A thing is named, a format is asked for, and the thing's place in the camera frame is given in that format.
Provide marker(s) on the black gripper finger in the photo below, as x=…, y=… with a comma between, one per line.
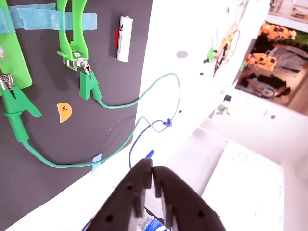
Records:
x=187, y=207
x=120, y=199

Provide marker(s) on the white AA battery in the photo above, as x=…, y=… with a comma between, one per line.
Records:
x=124, y=38

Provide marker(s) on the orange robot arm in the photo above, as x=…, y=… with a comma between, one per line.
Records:
x=276, y=30
x=261, y=61

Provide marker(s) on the green alligator clip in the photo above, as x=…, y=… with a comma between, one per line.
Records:
x=14, y=106
x=87, y=84

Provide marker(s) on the green battery holder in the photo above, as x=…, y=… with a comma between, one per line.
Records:
x=78, y=36

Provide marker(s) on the green bulb holder board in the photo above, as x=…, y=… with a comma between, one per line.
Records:
x=14, y=60

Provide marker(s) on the clear bottle with blue label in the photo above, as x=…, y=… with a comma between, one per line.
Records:
x=154, y=225

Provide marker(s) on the short blue tape piece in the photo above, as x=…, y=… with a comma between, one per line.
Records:
x=96, y=163

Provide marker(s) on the white paper sheet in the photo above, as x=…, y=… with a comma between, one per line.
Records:
x=245, y=187

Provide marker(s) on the dark grey work mat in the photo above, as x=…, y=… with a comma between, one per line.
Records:
x=72, y=139

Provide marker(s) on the orange semicircle sticker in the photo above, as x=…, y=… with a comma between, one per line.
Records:
x=64, y=113

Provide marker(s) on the person in black clothes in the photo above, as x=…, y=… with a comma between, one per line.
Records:
x=272, y=84

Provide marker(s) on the grey round sticker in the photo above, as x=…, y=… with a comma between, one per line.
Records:
x=182, y=54

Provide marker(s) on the red round sticker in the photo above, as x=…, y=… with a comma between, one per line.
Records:
x=116, y=38

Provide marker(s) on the small clear light bulb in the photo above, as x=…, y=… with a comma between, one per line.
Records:
x=1, y=55

